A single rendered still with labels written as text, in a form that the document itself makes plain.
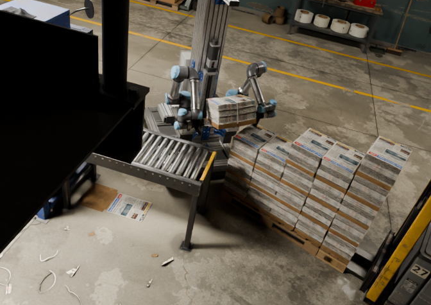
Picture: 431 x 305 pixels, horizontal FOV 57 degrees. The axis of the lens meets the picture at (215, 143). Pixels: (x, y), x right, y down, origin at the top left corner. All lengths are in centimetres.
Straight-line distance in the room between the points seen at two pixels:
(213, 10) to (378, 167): 199
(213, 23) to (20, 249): 264
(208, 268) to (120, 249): 81
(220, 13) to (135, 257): 235
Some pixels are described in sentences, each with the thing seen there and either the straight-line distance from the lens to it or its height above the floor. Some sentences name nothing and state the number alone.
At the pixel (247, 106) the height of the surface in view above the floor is 122.
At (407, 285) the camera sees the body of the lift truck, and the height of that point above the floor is 43.
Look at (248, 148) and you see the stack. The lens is 385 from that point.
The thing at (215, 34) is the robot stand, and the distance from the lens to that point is 396.
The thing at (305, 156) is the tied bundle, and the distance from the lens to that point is 359.
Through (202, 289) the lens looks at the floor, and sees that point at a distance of 363.
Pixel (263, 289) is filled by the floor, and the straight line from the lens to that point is 376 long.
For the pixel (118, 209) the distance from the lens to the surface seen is 414.
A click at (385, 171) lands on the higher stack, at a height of 122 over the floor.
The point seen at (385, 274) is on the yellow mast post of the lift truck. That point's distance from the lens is 373.
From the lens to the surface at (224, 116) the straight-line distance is 354.
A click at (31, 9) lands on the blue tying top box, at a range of 370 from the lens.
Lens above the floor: 299
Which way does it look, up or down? 35 degrees down
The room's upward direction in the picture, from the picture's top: 11 degrees clockwise
